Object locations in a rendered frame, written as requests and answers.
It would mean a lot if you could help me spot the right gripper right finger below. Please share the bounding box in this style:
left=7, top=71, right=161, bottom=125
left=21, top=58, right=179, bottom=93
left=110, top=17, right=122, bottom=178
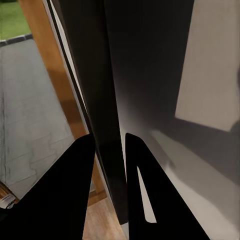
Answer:
left=125, top=133, right=210, bottom=240

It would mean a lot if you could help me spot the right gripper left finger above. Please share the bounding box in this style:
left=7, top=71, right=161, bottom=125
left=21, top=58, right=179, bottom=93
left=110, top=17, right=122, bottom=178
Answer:
left=0, top=133, right=96, bottom=240

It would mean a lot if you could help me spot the poster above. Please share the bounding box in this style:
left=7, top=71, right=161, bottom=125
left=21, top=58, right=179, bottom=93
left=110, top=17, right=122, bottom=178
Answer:
left=46, top=0, right=129, bottom=225

